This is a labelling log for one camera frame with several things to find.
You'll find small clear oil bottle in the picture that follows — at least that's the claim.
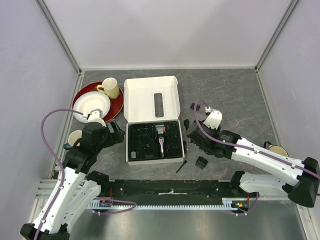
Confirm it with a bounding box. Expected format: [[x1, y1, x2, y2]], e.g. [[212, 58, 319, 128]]
[[131, 151, 137, 159]]

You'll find silver black hair clipper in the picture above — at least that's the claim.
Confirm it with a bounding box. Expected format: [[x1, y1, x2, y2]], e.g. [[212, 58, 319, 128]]
[[155, 124, 165, 158]]

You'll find black comb attachment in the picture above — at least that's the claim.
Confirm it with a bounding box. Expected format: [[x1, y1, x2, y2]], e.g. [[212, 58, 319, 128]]
[[195, 156, 208, 170], [190, 102, 201, 111], [185, 149, 200, 165]]

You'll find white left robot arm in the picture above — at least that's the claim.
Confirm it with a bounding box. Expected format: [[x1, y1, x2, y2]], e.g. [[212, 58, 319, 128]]
[[20, 120, 125, 240]]

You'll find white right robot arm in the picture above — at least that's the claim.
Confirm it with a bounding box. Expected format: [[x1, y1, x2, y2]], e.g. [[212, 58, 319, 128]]
[[186, 122, 320, 208]]

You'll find dark red round plate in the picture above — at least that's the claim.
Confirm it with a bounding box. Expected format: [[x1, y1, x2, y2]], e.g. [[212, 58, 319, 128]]
[[72, 81, 124, 123]]

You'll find black plastic tray insert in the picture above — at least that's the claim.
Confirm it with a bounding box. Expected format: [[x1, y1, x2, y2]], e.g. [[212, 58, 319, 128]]
[[126, 120, 185, 165]]

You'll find white round plate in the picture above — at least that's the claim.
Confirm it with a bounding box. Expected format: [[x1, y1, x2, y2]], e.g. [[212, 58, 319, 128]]
[[73, 91, 111, 119]]

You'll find black cleaning brush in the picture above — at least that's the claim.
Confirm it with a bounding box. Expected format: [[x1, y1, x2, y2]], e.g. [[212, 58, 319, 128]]
[[175, 160, 188, 174]]

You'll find yellow mug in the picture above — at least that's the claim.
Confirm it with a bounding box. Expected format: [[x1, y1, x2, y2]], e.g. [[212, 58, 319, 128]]
[[96, 77, 120, 99]]

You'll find white cardboard box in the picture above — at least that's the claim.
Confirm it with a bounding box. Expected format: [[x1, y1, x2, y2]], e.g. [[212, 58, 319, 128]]
[[124, 75, 186, 167]]

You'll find cream enamel mug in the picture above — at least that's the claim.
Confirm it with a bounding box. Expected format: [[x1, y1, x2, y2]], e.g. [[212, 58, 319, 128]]
[[263, 141, 289, 157]]

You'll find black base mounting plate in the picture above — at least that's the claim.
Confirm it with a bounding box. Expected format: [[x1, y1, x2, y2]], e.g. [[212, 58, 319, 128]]
[[99, 179, 257, 201]]

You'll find white cup green handle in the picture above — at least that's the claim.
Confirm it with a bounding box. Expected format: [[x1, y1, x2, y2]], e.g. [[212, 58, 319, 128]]
[[63, 130, 82, 150]]

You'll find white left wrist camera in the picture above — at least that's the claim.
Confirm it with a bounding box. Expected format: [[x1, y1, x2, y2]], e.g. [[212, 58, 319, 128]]
[[82, 108, 106, 127]]

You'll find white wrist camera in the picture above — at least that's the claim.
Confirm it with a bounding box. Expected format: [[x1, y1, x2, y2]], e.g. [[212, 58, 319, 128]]
[[203, 106, 223, 130], [82, 108, 106, 127]]

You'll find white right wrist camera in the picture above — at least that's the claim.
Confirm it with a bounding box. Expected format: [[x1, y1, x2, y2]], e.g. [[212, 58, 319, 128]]
[[203, 106, 223, 130]]

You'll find light blue cable duct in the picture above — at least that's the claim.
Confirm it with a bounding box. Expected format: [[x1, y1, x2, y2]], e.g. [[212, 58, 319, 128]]
[[86, 195, 249, 212]]

